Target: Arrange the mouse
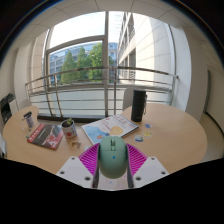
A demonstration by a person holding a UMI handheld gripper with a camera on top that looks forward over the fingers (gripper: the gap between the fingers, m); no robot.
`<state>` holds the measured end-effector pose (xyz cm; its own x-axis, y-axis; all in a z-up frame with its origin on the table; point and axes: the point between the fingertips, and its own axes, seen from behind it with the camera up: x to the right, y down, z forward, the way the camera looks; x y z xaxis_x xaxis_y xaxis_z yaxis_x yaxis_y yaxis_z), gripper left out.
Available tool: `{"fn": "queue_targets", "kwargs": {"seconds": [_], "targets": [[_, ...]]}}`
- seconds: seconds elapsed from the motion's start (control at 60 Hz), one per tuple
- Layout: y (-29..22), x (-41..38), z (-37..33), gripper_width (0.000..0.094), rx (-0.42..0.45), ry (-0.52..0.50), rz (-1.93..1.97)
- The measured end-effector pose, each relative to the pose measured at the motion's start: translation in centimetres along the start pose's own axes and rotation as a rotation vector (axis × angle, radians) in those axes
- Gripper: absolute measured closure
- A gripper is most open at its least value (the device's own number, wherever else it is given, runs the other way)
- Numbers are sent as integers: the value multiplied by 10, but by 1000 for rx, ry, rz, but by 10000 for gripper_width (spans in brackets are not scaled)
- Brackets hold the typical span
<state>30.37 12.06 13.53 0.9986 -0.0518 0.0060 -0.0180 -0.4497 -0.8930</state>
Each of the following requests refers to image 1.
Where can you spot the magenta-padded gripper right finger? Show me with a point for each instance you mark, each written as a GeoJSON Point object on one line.
{"type": "Point", "coordinates": [150, 169]}

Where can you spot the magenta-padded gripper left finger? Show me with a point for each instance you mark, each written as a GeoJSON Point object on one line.
{"type": "Point", "coordinates": [75, 169]}

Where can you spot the mint green computer mouse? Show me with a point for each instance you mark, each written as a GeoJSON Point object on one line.
{"type": "Point", "coordinates": [113, 160]}

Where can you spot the small brownish trinket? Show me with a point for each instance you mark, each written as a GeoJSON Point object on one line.
{"type": "Point", "coordinates": [75, 145]}

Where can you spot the small round sticker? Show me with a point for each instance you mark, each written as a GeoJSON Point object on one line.
{"type": "Point", "coordinates": [148, 126]}
{"type": "Point", "coordinates": [139, 138]}
{"type": "Point", "coordinates": [148, 134]}

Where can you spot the small white-red plant pot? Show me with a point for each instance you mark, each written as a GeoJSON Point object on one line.
{"type": "Point", "coordinates": [69, 130]}

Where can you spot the red and black magazine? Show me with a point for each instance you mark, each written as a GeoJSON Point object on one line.
{"type": "Point", "coordinates": [46, 136]}

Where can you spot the blue and white magazine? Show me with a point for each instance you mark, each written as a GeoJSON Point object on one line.
{"type": "Point", "coordinates": [106, 128]}

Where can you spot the black cylindrical drink bottle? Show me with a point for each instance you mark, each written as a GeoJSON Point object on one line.
{"type": "Point", "coordinates": [138, 106]}

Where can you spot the small clear jar, dark lid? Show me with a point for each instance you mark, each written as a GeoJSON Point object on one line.
{"type": "Point", "coordinates": [29, 120]}

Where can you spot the white chair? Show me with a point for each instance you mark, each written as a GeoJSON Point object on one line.
{"type": "Point", "coordinates": [127, 99]}

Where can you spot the metal balcony railing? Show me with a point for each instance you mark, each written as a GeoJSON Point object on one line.
{"type": "Point", "coordinates": [80, 87]}

